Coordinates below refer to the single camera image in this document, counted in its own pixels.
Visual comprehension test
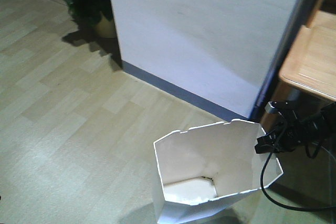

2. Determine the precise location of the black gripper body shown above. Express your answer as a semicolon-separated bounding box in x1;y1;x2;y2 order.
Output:
272;120;315;153

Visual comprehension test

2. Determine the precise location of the black gripper fingers clamp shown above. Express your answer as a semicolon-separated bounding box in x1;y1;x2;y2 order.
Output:
255;133;278;154

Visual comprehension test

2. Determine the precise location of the white paper trash bin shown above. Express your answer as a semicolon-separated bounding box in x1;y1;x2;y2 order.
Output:
153;119;283;223

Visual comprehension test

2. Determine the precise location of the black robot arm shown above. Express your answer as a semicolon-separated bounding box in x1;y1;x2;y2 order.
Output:
255;101;335;154

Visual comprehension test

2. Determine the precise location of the wooden desk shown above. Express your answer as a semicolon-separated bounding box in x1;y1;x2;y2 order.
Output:
259;0;336;130

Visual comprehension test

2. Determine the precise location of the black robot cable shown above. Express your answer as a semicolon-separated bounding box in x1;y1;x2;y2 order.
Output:
259;129;336;211

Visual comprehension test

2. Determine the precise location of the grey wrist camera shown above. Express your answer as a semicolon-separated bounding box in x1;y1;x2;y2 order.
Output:
264;100;299;121

